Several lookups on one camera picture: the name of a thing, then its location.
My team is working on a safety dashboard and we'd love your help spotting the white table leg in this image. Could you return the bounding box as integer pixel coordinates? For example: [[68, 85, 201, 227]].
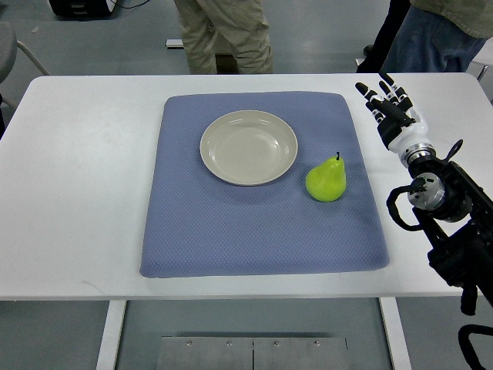
[[96, 300, 127, 370], [378, 297, 412, 370]]

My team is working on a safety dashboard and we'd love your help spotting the white chair right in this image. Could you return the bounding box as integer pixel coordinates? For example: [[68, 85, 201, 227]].
[[473, 39, 493, 82]]

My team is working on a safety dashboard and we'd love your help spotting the person in black trousers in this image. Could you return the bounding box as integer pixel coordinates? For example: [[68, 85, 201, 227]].
[[356, 0, 411, 73]]

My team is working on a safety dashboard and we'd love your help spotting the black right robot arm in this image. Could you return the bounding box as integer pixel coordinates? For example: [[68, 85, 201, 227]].
[[386, 140, 492, 316]]

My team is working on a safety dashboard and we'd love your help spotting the blue textured mat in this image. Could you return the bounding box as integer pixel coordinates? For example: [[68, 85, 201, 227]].
[[140, 92, 389, 278]]

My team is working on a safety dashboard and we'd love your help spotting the person in khaki trousers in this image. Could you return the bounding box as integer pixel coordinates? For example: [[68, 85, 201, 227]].
[[175, 1, 273, 75]]

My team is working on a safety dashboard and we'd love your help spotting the white right table leg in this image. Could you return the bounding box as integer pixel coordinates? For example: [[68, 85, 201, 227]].
[[378, 297, 412, 370]]

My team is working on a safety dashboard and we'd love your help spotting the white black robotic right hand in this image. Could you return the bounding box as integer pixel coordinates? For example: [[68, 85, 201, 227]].
[[355, 72, 430, 158]]

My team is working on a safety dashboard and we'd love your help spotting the white floor bracket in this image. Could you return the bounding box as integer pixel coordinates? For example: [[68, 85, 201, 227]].
[[166, 39, 184, 49]]

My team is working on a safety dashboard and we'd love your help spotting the white left table leg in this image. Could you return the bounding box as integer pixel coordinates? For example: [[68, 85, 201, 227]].
[[96, 300, 127, 370]]

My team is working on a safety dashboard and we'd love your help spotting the beige round plate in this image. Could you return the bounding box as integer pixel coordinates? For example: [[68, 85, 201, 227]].
[[200, 110, 298, 186]]

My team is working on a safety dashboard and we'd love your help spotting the grey chair left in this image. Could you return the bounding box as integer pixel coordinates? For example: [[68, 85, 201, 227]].
[[0, 21, 52, 109]]

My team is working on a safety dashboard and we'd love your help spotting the green pear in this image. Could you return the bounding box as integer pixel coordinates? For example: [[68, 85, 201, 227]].
[[305, 152, 347, 202]]

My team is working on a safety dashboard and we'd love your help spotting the black equipment case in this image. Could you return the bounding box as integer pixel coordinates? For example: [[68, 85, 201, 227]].
[[47, 0, 116, 17]]

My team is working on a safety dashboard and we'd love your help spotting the person in blue jeans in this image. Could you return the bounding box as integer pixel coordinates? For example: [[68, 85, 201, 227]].
[[381, 0, 492, 73]]

